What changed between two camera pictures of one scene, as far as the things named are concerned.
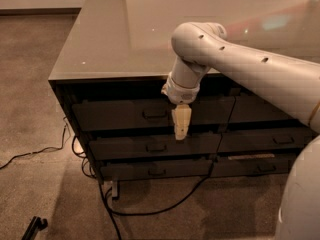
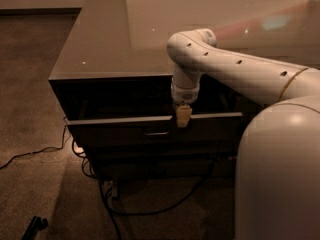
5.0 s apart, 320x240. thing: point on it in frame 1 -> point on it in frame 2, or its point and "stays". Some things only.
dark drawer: x=152 y=114 -> x=205 y=129
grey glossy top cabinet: x=110 y=76 stays
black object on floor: x=36 y=225 stays
